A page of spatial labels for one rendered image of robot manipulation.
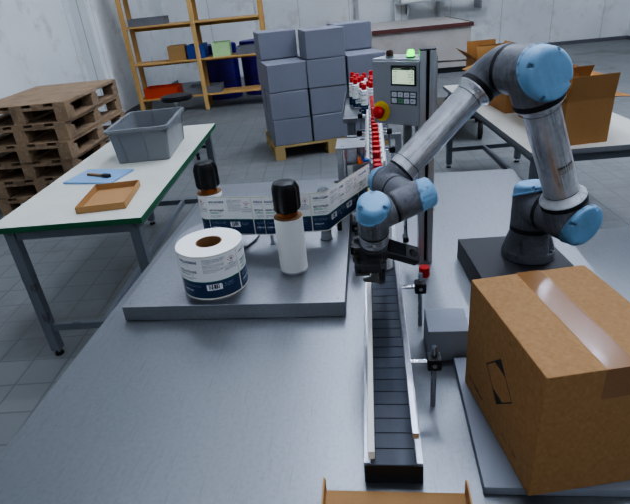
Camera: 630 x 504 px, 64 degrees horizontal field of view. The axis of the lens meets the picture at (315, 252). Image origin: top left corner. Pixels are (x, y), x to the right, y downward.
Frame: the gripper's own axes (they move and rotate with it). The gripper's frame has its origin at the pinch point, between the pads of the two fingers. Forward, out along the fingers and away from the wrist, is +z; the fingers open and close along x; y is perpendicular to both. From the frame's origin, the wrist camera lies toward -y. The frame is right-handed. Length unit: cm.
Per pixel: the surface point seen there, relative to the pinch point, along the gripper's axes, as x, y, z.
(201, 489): 57, 37, -20
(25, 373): -15, 189, 116
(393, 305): 6.9, -2.6, 2.4
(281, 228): -17.2, 29.6, -2.6
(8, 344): -37, 216, 129
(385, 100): -51, -3, -20
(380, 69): -56, -2, -27
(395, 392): 36.2, -1.4, -14.3
